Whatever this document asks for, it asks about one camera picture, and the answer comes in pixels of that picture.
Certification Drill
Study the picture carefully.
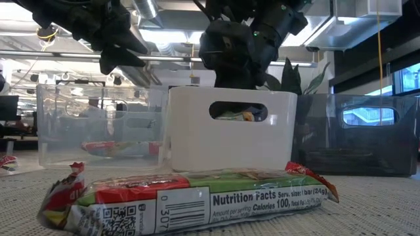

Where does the round silver air duct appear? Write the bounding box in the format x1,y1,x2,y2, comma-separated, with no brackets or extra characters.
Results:
133,0,163,28

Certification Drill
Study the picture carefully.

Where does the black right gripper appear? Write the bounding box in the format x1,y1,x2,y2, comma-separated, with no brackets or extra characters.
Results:
198,20,268,122

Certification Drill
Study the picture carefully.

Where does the red wrapper granola bar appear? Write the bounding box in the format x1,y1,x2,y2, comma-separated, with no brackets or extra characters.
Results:
0,155,17,172

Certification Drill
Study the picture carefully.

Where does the snake plant in white pot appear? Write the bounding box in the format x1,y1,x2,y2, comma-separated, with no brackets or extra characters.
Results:
264,58,331,96

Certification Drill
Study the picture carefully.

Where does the grey woven placemat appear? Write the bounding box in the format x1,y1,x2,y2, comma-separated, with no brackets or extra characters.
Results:
0,165,420,236

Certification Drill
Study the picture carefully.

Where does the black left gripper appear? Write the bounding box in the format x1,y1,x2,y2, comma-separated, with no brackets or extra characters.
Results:
12,0,149,75

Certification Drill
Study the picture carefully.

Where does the red blue granola bar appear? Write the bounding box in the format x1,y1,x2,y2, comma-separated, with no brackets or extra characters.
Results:
80,140,162,157

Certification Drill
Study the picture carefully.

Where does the person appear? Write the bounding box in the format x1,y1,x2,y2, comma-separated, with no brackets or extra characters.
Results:
79,97,110,135

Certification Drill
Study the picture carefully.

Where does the white plastic bin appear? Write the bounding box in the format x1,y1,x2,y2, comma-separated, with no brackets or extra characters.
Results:
167,87,298,173

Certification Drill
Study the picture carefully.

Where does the green red granola bar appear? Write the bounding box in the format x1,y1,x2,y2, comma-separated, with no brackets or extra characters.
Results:
36,161,341,236

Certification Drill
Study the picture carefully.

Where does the orange green granola bar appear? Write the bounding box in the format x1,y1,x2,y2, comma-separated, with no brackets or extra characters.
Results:
215,111,255,123

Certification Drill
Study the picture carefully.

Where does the black computer monitor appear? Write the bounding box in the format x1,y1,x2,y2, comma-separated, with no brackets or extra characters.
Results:
0,94,20,121

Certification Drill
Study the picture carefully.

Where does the clear plastic bin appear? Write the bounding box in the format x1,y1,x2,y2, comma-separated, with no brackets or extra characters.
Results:
36,84,169,170

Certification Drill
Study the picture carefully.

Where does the dark grey translucent bin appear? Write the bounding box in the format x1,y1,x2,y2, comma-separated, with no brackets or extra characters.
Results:
291,94,419,178

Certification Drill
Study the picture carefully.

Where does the rectangular silver air duct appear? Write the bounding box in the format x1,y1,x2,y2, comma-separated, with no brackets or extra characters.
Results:
303,0,403,52

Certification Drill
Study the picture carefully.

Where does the background office desk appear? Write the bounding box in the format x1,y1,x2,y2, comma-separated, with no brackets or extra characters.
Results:
0,134,39,155

